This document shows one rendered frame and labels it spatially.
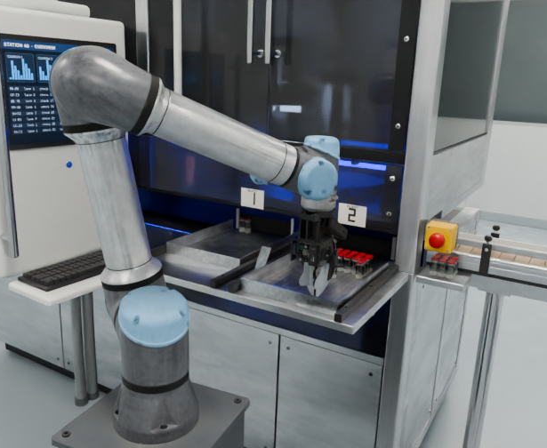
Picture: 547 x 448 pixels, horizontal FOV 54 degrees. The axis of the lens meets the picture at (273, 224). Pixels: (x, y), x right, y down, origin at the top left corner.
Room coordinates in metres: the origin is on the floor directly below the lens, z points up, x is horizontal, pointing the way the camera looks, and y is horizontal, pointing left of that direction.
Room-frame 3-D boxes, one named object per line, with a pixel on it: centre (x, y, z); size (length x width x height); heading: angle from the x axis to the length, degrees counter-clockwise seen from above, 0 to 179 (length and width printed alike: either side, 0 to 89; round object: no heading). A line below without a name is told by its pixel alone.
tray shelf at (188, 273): (1.44, 0.00, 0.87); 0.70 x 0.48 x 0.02; 60
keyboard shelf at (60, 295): (1.57, 0.58, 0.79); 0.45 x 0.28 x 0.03; 147
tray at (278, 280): (1.32, -0.12, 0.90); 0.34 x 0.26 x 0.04; 149
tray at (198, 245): (1.59, 0.11, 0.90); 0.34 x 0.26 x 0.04; 150
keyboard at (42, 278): (1.56, 0.56, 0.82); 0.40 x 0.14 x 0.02; 147
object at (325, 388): (2.35, 0.25, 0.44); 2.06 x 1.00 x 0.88; 60
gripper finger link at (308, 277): (1.13, -0.08, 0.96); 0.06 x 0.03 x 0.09; 150
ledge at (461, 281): (1.42, -0.49, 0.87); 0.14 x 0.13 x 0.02; 150
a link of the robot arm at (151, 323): (0.85, 0.20, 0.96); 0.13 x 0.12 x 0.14; 25
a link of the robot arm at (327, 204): (1.13, -0.10, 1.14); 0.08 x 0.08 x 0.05
